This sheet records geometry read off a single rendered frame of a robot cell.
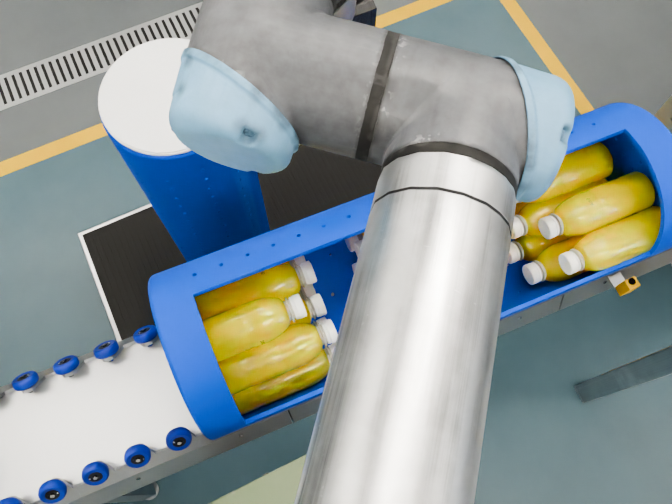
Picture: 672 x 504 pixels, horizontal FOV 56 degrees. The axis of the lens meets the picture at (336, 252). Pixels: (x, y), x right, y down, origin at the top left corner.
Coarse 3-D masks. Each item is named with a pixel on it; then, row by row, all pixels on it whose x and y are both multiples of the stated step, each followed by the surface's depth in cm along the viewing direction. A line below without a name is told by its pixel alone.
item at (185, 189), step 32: (128, 160) 130; (160, 160) 125; (192, 160) 127; (160, 192) 140; (192, 192) 139; (224, 192) 145; (256, 192) 164; (192, 224) 155; (224, 224) 159; (256, 224) 175; (192, 256) 180
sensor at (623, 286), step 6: (612, 276) 130; (618, 276) 130; (612, 282) 129; (618, 282) 129; (624, 282) 125; (630, 282) 124; (636, 282) 125; (618, 288) 128; (624, 288) 126; (630, 288) 124; (624, 294) 128
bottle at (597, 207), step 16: (624, 176) 111; (640, 176) 109; (592, 192) 109; (608, 192) 108; (624, 192) 108; (640, 192) 108; (560, 208) 109; (576, 208) 107; (592, 208) 107; (608, 208) 107; (624, 208) 108; (640, 208) 110; (560, 224) 108; (576, 224) 107; (592, 224) 108; (608, 224) 110
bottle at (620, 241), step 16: (656, 208) 110; (624, 224) 109; (640, 224) 108; (656, 224) 108; (592, 240) 108; (608, 240) 107; (624, 240) 107; (640, 240) 107; (592, 256) 107; (608, 256) 107; (624, 256) 108
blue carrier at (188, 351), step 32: (576, 128) 107; (608, 128) 105; (640, 128) 104; (640, 160) 112; (288, 224) 105; (320, 224) 100; (352, 224) 98; (224, 256) 99; (256, 256) 97; (288, 256) 96; (320, 256) 119; (352, 256) 121; (640, 256) 110; (160, 288) 95; (192, 288) 94; (320, 288) 121; (512, 288) 119; (544, 288) 116; (160, 320) 91; (192, 320) 91; (192, 352) 90; (192, 384) 90; (224, 384) 91; (320, 384) 109; (192, 416) 92; (224, 416) 94; (256, 416) 99
